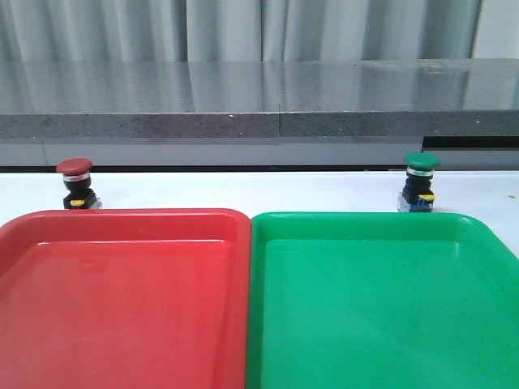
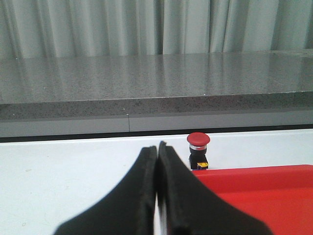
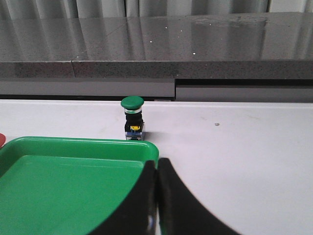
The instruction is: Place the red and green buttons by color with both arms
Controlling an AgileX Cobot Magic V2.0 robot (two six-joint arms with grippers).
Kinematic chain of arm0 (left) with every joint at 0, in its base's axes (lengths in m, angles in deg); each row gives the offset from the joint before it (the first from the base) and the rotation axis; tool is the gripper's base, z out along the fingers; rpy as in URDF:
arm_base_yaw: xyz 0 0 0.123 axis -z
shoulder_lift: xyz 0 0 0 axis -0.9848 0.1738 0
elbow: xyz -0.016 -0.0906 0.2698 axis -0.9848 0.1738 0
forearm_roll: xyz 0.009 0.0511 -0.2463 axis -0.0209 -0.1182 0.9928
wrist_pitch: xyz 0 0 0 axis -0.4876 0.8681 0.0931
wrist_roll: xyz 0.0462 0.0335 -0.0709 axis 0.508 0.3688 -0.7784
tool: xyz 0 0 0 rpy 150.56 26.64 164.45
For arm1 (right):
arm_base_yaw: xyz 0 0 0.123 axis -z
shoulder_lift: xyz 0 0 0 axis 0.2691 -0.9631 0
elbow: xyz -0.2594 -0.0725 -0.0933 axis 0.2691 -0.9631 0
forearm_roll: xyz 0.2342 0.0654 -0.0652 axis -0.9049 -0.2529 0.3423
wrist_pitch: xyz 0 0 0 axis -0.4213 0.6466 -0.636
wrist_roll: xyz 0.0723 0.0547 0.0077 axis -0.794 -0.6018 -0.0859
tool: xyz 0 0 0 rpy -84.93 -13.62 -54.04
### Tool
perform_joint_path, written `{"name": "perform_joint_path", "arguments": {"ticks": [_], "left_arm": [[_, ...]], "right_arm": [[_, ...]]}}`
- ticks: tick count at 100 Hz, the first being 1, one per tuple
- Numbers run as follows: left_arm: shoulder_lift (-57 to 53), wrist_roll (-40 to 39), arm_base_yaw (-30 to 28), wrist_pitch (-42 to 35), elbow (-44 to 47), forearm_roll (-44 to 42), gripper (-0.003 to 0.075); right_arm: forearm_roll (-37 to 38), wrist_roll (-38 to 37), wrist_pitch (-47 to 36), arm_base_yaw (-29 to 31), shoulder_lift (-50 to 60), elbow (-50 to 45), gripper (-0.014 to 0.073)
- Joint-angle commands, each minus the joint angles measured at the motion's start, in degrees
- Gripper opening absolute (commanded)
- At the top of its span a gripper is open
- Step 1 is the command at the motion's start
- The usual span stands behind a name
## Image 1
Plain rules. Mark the green mushroom push button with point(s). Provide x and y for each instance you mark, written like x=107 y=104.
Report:
x=416 y=194

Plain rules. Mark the red mushroom push button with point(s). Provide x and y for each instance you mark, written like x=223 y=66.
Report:
x=76 y=178

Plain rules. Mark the grey stone counter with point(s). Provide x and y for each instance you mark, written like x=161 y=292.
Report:
x=265 y=115

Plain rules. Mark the green plastic tray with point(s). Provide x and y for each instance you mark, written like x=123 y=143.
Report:
x=381 y=300

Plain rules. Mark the red plastic tray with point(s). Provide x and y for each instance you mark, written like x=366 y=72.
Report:
x=125 y=299

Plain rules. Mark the white pleated curtain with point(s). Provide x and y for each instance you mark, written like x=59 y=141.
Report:
x=236 y=31

